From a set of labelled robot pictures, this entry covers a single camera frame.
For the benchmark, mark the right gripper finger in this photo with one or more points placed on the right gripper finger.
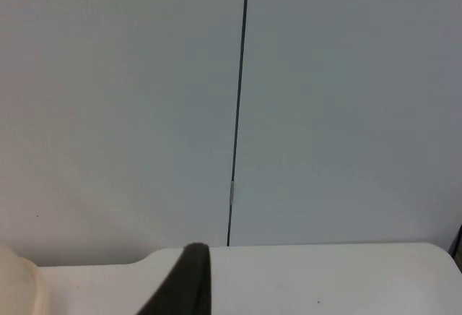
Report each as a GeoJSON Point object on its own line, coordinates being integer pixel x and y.
{"type": "Point", "coordinates": [187, 282]}

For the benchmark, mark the cream box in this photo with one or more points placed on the cream box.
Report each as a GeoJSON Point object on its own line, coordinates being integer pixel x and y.
{"type": "Point", "coordinates": [18, 286]}

